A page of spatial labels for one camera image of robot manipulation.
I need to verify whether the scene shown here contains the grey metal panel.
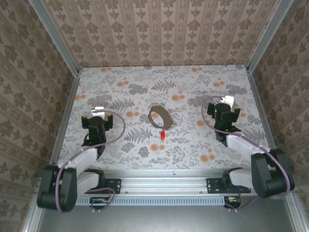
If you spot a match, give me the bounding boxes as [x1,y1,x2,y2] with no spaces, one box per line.
[36,205,299,232]

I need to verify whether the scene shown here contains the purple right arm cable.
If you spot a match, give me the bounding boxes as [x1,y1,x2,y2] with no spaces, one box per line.
[201,96,292,211]

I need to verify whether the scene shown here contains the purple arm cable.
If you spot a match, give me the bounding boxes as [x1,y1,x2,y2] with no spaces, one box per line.
[55,109,126,214]
[201,96,292,211]

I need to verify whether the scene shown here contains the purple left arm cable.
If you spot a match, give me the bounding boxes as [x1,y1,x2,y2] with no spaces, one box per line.
[55,109,126,214]

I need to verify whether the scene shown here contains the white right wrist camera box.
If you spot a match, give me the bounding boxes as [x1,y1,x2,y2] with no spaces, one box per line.
[220,94,237,107]

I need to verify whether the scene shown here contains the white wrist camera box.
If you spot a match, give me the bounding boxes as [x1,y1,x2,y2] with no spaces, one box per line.
[91,105,110,119]
[220,94,237,107]

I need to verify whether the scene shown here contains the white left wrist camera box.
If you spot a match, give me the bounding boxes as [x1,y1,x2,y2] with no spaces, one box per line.
[91,105,110,119]

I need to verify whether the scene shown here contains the aluminium table side rail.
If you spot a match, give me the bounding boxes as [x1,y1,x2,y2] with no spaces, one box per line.
[48,73,82,167]
[246,71,276,150]

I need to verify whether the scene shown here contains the black connector box with wires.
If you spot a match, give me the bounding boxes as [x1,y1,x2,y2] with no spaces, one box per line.
[223,195,243,210]
[89,197,112,210]

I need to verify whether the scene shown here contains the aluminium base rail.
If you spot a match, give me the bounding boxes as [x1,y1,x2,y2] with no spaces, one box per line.
[35,169,300,194]

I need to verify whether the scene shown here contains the aluminium frame post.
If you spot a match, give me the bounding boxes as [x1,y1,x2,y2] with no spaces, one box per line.
[246,0,295,73]
[28,0,80,77]

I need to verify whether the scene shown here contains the grey slotted cable duct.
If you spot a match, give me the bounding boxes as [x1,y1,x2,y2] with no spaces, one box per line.
[74,195,225,206]

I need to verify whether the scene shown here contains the aluminium lower frame bar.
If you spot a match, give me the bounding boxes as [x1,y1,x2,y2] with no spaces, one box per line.
[21,193,45,232]
[286,193,309,232]

